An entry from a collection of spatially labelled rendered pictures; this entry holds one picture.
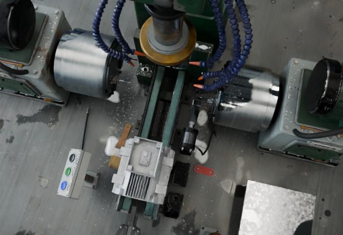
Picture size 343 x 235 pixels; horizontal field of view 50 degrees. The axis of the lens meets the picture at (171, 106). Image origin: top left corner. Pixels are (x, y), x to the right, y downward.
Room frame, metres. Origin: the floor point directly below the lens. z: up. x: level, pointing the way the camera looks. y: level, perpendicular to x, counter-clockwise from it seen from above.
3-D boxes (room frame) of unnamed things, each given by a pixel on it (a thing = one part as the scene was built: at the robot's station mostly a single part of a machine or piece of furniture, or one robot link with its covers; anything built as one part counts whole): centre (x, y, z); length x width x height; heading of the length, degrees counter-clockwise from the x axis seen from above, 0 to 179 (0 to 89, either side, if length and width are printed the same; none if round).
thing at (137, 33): (0.64, -0.01, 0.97); 0.30 x 0.11 x 0.34; 77
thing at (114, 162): (0.27, 0.22, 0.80); 0.21 x 0.05 x 0.01; 162
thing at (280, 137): (0.36, -0.56, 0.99); 0.35 x 0.31 x 0.37; 77
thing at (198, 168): (0.17, -0.14, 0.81); 0.09 x 0.03 x 0.02; 73
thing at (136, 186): (0.14, 0.10, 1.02); 0.20 x 0.19 x 0.19; 167
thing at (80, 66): (0.57, 0.37, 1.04); 0.37 x 0.25 x 0.25; 77
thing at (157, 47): (0.53, 0.01, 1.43); 0.18 x 0.18 x 0.48
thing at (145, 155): (0.18, 0.09, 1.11); 0.12 x 0.11 x 0.07; 167
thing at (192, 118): (0.33, -0.08, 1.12); 0.04 x 0.03 x 0.26; 167
